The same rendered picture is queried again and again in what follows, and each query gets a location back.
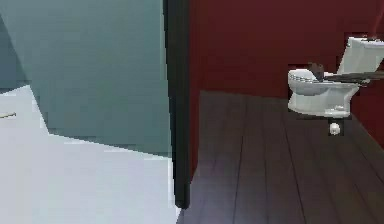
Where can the small pale flat object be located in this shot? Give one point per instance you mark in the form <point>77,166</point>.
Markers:
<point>7,115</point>

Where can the white toilet paper roll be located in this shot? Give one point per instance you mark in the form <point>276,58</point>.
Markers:
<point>334,128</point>

